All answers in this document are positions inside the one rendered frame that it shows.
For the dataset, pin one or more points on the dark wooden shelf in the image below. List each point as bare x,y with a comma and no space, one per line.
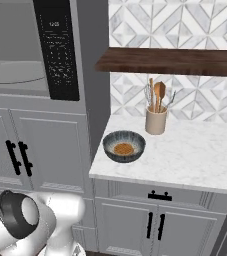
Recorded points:
171,61

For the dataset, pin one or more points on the grey drawer front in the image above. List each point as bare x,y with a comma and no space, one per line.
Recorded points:
125,191

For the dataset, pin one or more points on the beige utensil pot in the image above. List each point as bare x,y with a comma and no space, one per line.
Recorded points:
156,121

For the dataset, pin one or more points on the dark blue bowl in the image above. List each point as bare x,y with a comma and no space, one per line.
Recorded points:
110,146

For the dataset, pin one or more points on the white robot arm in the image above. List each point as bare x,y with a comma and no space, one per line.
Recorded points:
51,213

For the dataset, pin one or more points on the grey base cupboard door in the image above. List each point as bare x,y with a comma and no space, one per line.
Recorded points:
125,226
188,233

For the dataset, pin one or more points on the wooden spoon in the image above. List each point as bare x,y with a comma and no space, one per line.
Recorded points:
159,90

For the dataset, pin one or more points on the metal whisk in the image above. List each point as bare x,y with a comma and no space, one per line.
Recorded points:
147,95

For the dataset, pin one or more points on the grey built-in microwave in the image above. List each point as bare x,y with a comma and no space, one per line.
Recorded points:
61,50

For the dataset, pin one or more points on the metal utensil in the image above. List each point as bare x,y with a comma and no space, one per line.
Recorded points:
171,98

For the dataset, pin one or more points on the brown round waffle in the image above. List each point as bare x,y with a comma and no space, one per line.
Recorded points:
123,149

